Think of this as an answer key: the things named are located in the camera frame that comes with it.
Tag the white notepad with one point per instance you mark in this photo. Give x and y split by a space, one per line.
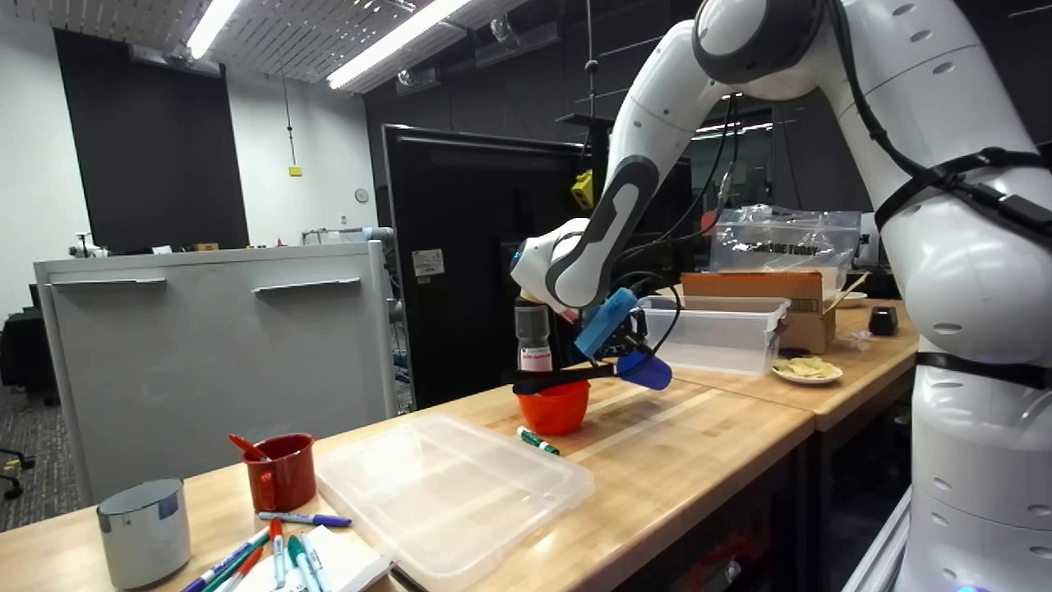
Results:
345 560

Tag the small black cup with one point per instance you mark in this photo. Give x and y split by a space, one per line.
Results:
882 323

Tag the clear flat plastic lid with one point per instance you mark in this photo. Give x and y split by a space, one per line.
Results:
449 496

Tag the purple marker pen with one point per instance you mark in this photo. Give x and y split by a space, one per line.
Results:
313 520

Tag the green capped white marker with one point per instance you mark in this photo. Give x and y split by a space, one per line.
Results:
537 443

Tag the large black panel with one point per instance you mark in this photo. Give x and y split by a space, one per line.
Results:
460 252

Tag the clear plastic bag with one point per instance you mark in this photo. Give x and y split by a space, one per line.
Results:
791 234

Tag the clear plastic storage bin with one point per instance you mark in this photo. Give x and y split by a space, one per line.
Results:
728 335

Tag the blue marker pen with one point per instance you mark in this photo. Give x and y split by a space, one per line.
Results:
224 563

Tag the red bowl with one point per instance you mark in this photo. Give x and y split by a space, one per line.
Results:
554 414

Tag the grey cabinet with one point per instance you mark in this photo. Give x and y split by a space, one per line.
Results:
207 362

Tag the yellow triangular object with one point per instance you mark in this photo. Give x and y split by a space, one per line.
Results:
582 188

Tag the green marker pen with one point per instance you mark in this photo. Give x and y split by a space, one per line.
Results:
307 563

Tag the beige paper cup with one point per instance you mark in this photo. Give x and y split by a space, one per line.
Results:
854 322

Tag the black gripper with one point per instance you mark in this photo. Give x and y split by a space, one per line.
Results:
636 330

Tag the brown cardboard box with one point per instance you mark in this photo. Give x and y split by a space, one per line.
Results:
808 301

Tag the plate of chips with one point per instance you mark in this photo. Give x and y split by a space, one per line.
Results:
808 369

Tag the black vertical pole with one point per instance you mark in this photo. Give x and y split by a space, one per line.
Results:
593 67

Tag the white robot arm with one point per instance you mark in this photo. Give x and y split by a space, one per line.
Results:
963 252

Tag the long ceiling light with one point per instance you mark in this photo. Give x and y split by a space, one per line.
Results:
211 26
394 43

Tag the red marker pen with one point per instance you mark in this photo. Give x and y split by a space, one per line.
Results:
261 546

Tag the grey tin can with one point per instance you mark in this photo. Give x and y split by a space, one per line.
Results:
144 534

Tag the black wall screen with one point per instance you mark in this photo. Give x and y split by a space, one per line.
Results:
151 144

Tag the tall bottle with cork lid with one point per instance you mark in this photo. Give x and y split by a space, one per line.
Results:
534 335

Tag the red measuring cup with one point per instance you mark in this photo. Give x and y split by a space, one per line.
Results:
285 474

